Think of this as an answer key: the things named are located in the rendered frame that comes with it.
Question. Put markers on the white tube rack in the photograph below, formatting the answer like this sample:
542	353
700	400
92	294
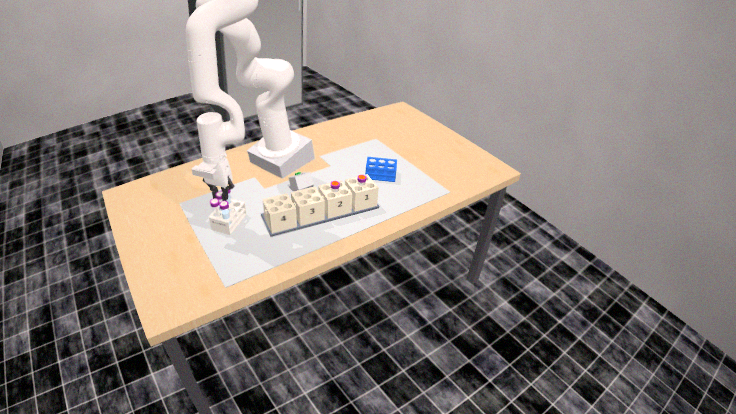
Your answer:
221	225

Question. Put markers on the blue tube rack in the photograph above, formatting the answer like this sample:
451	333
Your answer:
380	174

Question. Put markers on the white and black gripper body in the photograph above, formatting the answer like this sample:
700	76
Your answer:
223	173

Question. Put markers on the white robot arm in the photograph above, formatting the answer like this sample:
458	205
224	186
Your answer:
272	74

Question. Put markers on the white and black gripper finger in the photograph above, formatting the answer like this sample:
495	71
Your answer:
230	186
213	188

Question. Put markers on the grey bench mat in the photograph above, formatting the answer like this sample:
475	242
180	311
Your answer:
250	250

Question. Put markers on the beige bucket adapter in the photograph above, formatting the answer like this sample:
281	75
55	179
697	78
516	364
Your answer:
310	211
336	203
362	196
279	217

